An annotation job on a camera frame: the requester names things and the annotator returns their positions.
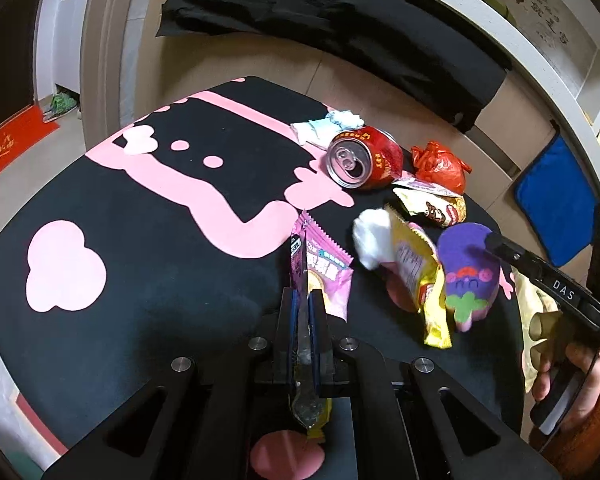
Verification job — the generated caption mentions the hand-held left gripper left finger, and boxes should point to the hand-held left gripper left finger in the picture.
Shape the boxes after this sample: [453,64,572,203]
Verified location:
[42,287,302,480]

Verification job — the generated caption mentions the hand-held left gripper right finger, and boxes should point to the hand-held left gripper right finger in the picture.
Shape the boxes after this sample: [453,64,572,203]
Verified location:
[307,289,562,480]

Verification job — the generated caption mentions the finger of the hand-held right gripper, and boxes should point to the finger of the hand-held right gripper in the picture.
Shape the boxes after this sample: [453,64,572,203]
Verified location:
[484,231,547,282]

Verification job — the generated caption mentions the pale yellow plastic bag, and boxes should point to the pale yellow plastic bag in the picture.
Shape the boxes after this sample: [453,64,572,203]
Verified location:
[511,269,563,393]

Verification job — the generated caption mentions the purple plush toy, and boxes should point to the purple plush toy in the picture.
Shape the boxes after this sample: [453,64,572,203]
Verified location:
[437,222,504,335]

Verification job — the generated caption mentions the pink snack packet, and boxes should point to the pink snack packet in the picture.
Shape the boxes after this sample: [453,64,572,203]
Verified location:
[289,210,355,443]

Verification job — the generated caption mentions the red drink can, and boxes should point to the red drink can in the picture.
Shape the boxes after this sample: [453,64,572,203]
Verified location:
[326,126,405,191]

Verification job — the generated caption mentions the light blue tissue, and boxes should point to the light blue tissue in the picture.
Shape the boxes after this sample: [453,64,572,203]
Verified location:
[290,109,367,150]

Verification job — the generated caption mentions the person's right forearm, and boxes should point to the person's right forearm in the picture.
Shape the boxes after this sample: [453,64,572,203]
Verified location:
[529,385,600,480]

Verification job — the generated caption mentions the person's right hand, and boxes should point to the person's right hand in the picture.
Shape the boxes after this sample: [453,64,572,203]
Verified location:
[522,310,600,413]

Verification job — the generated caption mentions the blue towel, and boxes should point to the blue towel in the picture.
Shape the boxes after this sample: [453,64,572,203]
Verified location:
[511,132,600,268]

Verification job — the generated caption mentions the yellow brown snack wrapper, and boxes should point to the yellow brown snack wrapper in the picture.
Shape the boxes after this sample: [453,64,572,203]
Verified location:
[391,185,467,229]

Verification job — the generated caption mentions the yellow snack packet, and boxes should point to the yellow snack packet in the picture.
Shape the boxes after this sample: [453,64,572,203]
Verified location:
[387,205,453,350]

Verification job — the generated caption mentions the white crumpled tissue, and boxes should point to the white crumpled tissue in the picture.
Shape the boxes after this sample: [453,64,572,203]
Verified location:
[352,207,397,271]

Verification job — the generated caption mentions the small pink white wrapper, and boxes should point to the small pink white wrapper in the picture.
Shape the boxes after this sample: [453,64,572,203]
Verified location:
[392,172,461,197]

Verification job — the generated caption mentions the red plastic bag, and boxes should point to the red plastic bag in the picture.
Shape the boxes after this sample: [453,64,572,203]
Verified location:
[411,140,473,195]

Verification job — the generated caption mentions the black pink patterned tablecloth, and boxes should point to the black pink patterned tablecloth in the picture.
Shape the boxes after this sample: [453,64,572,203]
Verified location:
[0,76,527,480]

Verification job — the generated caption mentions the black hanging cloth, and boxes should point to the black hanging cloth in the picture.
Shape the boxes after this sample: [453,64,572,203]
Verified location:
[155,0,511,134]

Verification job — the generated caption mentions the green shoes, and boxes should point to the green shoes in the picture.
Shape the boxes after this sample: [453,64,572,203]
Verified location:
[42,92,79,122]

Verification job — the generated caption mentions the red doormat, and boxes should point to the red doormat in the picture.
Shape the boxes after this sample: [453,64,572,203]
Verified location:
[0,105,61,192]

